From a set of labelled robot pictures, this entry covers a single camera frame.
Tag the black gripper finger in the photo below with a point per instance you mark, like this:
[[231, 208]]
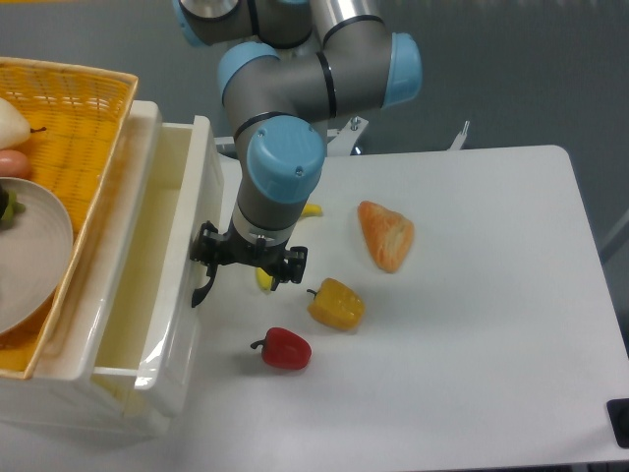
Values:
[[289, 266], [204, 249]]

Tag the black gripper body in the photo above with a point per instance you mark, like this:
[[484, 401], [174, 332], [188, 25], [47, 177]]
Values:
[[234, 249]]

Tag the white drawer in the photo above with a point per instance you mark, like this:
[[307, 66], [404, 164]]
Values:
[[145, 359]]

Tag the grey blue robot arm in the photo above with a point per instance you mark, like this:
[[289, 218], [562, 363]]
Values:
[[291, 65]]

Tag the white drawer cabinet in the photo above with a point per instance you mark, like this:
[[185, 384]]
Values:
[[62, 391]]

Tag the yellow banana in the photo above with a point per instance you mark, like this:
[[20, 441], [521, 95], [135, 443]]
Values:
[[264, 280]]

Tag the yellow bell pepper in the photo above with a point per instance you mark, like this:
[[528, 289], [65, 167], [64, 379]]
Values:
[[336, 305]]

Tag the red bell pepper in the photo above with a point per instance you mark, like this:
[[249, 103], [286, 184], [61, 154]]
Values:
[[284, 349]]

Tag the orange croissant bread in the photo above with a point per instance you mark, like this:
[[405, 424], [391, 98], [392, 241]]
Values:
[[389, 235]]

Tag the grey round plate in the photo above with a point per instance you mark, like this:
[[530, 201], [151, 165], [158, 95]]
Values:
[[35, 251]]

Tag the yellow woven basket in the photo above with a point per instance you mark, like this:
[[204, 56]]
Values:
[[84, 110]]

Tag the green leafy toy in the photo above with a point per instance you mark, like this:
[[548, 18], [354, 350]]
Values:
[[10, 207]]

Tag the pink peach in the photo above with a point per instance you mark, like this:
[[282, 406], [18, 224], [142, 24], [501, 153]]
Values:
[[15, 164]]

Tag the white pear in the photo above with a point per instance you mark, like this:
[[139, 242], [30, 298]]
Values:
[[15, 129]]

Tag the black corner object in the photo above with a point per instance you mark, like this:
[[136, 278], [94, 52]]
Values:
[[618, 413]]

